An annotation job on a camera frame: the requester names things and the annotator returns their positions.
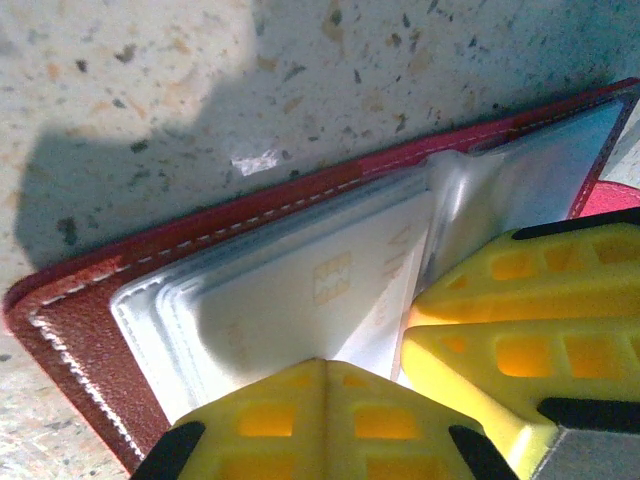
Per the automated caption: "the white credit card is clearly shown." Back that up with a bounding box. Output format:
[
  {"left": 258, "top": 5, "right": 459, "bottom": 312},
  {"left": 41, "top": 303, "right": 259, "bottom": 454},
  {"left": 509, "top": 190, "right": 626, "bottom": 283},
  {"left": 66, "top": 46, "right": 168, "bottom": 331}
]
[{"left": 197, "top": 189, "right": 434, "bottom": 401}]

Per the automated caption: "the red leather card holder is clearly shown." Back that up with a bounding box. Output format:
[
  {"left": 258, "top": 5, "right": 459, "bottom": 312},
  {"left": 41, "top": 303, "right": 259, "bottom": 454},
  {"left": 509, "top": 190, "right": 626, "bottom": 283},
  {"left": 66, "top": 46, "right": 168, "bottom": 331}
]
[{"left": 2, "top": 77, "right": 640, "bottom": 476}]

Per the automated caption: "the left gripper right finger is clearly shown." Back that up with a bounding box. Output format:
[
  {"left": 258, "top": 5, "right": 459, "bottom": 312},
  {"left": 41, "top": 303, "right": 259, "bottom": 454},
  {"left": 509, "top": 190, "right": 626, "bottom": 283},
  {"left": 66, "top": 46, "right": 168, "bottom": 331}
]
[{"left": 323, "top": 358, "right": 522, "bottom": 480}]

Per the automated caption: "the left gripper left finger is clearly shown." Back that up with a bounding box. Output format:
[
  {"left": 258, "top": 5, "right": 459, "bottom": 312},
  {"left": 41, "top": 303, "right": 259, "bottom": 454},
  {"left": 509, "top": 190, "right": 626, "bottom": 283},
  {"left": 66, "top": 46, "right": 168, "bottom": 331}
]
[{"left": 130, "top": 357, "right": 326, "bottom": 480}]

